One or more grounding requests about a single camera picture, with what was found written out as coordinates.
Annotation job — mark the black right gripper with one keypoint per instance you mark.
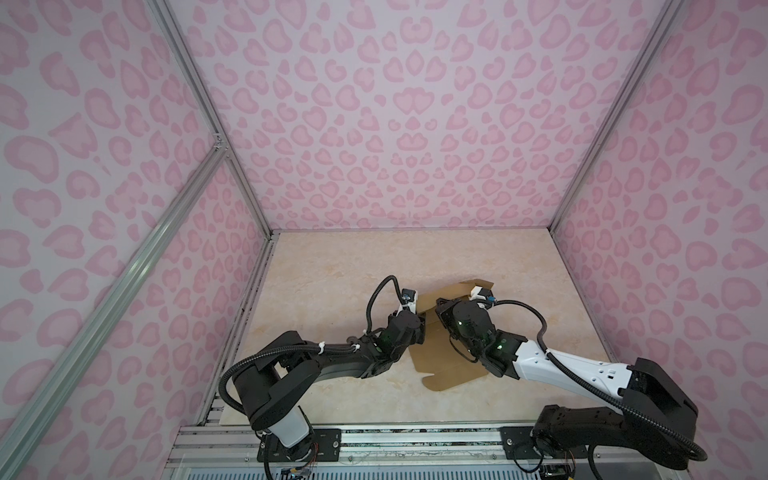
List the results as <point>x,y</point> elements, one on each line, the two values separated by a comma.
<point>449,307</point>

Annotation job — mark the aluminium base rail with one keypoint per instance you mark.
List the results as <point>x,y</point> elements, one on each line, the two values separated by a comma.
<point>442,450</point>

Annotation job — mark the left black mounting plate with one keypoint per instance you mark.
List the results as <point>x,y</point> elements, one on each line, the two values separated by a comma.
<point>321,445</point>

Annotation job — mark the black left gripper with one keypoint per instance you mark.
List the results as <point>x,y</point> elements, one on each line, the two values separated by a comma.
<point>420,333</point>

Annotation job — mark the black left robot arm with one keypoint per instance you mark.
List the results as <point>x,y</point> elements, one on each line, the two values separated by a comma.
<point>267,387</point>

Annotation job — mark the black mounting plate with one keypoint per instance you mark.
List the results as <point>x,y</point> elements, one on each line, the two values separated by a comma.
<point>517,443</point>
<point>321,445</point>

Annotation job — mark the back right aluminium post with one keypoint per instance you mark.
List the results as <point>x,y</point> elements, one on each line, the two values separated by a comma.
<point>651,48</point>

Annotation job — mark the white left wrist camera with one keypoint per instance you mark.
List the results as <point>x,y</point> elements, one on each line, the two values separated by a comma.
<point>408,300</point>

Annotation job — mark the aluminium post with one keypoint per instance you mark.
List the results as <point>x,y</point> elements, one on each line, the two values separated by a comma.
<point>167,22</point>
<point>651,48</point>

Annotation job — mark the back left aluminium post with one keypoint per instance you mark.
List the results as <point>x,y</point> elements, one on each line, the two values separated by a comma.
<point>167,22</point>

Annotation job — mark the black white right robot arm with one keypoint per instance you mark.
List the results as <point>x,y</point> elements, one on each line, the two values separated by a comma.
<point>641,407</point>

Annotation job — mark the left aluminium frame strut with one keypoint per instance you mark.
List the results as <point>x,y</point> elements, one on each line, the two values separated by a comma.
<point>40,412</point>

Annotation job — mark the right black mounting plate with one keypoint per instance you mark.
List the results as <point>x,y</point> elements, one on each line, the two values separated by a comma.
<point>517,443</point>

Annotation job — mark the brown cardboard box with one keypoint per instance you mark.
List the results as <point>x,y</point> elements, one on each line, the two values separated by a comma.
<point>445,363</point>

